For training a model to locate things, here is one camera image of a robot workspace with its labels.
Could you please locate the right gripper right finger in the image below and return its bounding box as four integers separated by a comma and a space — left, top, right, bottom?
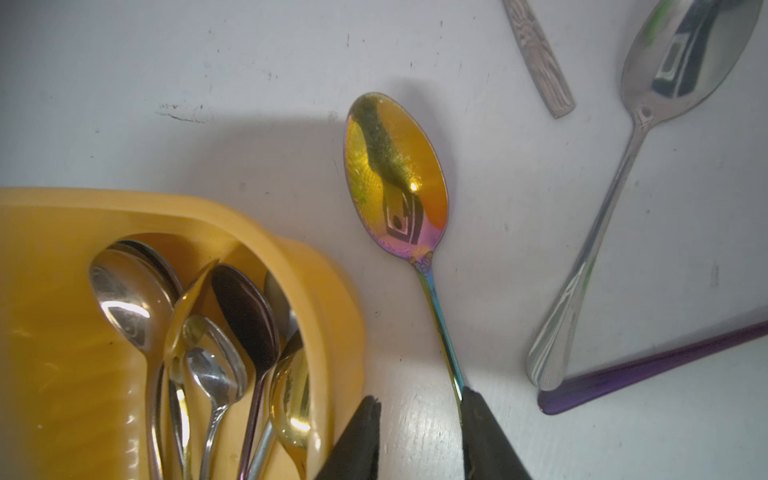
461, 386, 532, 480

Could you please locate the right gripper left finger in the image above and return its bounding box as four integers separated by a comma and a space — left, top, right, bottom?
316, 395, 382, 480

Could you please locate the plain silver spoon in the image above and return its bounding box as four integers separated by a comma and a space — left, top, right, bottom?
247, 272, 298, 480

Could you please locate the copper long spoon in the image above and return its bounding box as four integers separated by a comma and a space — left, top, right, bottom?
88, 248, 172, 479

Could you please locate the yellow plastic storage box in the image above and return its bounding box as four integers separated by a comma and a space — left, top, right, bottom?
0, 187, 368, 480

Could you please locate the rainbow gold spoon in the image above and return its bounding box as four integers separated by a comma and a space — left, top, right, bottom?
344, 92, 465, 403

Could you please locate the silver teaspoon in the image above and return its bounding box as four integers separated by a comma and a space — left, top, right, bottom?
526, 0, 763, 391
502, 0, 576, 119

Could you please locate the gold handled utensil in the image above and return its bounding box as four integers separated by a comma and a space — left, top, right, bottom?
270, 331, 311, 479

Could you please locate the silver ornate spoon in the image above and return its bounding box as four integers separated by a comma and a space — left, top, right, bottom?
183, 314, 248, 479

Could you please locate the small purple spoon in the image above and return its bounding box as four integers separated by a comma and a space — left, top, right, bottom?
211, 263, 280, 479

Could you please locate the gold ornate spoon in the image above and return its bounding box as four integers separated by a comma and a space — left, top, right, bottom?
164, 259, 218, 479

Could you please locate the large purple spoon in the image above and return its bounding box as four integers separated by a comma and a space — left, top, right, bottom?
537, 320, 767, 415

